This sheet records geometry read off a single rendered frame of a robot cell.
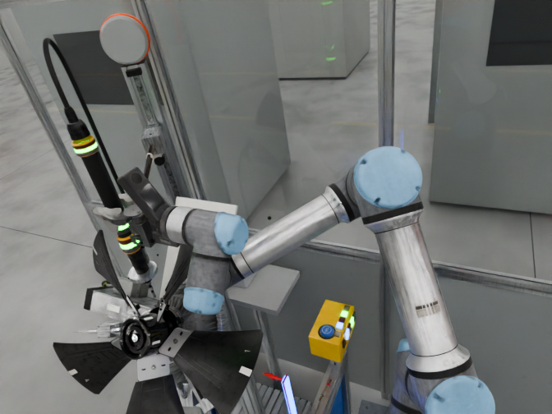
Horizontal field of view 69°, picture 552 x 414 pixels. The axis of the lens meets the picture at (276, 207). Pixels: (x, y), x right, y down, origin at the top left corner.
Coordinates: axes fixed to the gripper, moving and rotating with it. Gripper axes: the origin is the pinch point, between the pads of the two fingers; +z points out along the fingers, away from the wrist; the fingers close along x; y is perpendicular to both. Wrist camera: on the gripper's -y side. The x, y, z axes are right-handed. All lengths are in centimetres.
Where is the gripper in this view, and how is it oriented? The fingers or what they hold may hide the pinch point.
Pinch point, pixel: (103, 203)
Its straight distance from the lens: 97.5
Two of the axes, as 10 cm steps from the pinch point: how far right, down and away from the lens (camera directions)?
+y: 1.5, 8.2, 5.6
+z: -8.9, -1.3, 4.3
